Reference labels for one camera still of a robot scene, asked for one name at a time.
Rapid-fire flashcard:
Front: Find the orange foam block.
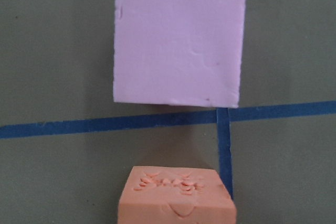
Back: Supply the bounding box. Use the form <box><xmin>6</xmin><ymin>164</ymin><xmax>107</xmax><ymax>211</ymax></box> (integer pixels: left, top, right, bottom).
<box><xmin>117</xmin><ymin>166</ymin><xmax>237</xmax><ymax>223</ymax></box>

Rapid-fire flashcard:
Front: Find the pink foam block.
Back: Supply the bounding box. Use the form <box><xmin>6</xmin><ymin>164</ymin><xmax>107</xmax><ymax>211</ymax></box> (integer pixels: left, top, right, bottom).
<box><xmin>113</xmin><ymin>0</ymin><xmax>246</xmax><ymax>108</ymax></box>

